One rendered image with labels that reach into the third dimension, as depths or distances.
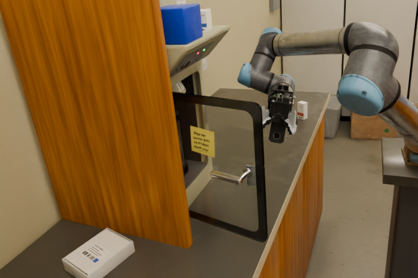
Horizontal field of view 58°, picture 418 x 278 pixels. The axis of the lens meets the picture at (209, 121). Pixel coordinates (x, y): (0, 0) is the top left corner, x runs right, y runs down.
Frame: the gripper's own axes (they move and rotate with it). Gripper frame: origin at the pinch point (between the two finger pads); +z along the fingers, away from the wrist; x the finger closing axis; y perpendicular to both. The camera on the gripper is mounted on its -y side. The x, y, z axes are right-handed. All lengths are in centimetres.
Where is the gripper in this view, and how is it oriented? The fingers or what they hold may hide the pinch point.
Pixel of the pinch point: (275, 132)
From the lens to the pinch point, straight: 103.3
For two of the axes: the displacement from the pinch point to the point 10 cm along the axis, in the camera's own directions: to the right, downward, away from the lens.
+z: -2.3, 4.0, -8.8
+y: 0.4, -9.0, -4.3
